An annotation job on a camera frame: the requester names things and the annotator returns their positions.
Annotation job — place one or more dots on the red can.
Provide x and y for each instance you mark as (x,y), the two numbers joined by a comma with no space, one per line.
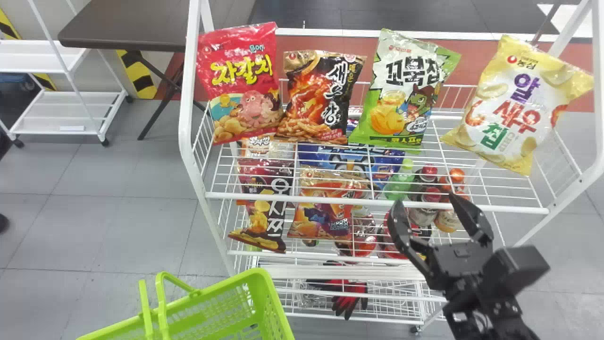
(415,231)
(361,236)

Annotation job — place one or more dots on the dark red snack packet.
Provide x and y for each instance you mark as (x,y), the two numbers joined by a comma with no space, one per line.
(264,174)

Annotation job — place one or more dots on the dark bottle with red cap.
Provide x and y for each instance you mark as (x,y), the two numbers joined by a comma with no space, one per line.
(427,175)

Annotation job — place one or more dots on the yellow and black striped post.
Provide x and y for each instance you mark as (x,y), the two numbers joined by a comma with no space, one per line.
(9,28)
(138,73)

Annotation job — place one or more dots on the white shelf trolley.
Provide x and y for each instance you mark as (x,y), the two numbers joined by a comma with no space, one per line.
(61,106)

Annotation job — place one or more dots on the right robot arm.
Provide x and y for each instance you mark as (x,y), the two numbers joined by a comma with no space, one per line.
(495,318)

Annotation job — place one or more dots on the green bottle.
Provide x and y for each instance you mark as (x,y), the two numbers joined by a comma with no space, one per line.
(398,184)

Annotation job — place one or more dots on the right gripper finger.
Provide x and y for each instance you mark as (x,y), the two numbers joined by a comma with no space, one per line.
(474,222)
(401,226)

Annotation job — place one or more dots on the blue snack packet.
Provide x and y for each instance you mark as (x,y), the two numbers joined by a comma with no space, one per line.
(349,158)

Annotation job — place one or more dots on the green basket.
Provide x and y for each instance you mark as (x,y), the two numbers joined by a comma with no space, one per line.
(226,307)

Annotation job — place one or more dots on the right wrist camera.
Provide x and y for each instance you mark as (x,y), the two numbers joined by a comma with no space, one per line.
(516,269)

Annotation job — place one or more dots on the green snack packet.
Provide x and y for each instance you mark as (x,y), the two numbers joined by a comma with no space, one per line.
(406,89)

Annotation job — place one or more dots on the dark side table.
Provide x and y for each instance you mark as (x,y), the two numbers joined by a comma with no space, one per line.
(127,26)

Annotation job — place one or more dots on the black and orange snack packet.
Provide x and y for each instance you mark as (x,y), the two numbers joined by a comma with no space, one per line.
(321,94)

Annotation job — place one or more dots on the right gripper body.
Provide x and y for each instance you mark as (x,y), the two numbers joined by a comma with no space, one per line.
(457,264)

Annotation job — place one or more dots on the red gloves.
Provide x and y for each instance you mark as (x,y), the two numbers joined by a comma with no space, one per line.
(347,295)

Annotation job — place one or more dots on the yellow snack packet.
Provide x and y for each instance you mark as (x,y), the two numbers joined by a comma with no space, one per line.
(514,108)

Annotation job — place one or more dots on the orange bottle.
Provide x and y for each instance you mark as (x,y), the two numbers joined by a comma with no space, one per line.
(455,177)

